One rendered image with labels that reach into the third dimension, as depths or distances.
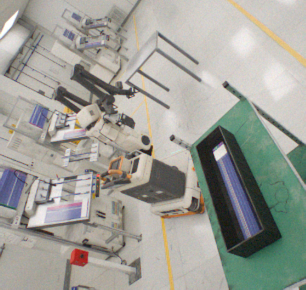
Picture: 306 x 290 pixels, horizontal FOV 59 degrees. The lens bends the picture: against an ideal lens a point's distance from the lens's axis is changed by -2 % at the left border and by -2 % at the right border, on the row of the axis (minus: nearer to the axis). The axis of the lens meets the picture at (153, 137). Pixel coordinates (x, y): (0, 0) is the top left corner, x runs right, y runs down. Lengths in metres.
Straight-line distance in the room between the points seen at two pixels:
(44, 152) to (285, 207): 3.88
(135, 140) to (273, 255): 1.79
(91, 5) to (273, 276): 9.74
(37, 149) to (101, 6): 6.68
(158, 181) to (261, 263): 1.47
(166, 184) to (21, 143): 2.66
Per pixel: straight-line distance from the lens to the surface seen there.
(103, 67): 7.49
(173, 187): 2.53
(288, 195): 1.14
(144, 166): 2.38
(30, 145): 4.49
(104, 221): 3.72
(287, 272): 1.09
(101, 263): 3.22
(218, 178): 1.37
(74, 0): 10.24
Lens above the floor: 1.89
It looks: 27 degrees down
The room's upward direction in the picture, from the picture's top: 62 degrees counter-clockwise
